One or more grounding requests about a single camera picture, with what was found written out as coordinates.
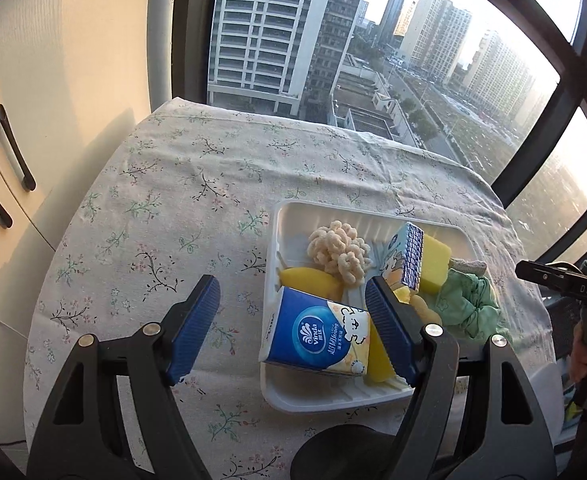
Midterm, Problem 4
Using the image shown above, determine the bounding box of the white cabinet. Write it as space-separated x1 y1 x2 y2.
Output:
0 0 155 321

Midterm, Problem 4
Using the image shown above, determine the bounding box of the grey knit pad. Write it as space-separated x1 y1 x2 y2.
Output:
448 257 488 277

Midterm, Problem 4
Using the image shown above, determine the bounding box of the white bobbly scrunchie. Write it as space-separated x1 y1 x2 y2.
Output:
307 220 373 289

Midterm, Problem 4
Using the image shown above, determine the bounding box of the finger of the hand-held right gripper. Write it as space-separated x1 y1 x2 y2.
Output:
515 259 583 295

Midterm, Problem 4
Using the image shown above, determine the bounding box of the black window frame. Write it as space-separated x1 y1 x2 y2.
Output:
172 0 587 273

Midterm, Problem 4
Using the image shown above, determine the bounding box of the blue tissue pack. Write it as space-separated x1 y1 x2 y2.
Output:
258 286 372 379

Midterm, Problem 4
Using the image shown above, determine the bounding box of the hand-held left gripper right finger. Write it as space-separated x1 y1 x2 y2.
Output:
365 275 559 480

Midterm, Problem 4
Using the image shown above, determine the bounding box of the small striped tissue pack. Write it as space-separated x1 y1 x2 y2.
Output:
380 222 427 304

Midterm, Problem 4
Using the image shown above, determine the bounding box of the white foam tray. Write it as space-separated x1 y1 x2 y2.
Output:
260 201 489 414

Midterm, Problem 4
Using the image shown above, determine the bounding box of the black plastic bucket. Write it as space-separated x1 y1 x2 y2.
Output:
290 423 410 480

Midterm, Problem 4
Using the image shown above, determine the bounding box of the green scrunchie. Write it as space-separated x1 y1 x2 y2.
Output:
433 269 512 345

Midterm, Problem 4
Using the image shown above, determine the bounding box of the large yellow sponge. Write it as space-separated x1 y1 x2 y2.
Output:
363 324 410 387

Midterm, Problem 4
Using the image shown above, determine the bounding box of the small yellow sponge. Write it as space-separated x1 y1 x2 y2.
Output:
417 236 453 295

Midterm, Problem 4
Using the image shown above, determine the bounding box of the beige makeup sponge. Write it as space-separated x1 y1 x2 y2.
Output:
398 294 443 327

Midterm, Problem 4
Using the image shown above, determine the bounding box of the white high-rise building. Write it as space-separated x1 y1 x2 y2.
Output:
208 0 342 117

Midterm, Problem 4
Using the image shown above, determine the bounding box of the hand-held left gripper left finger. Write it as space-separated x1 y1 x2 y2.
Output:
26 274 223 480

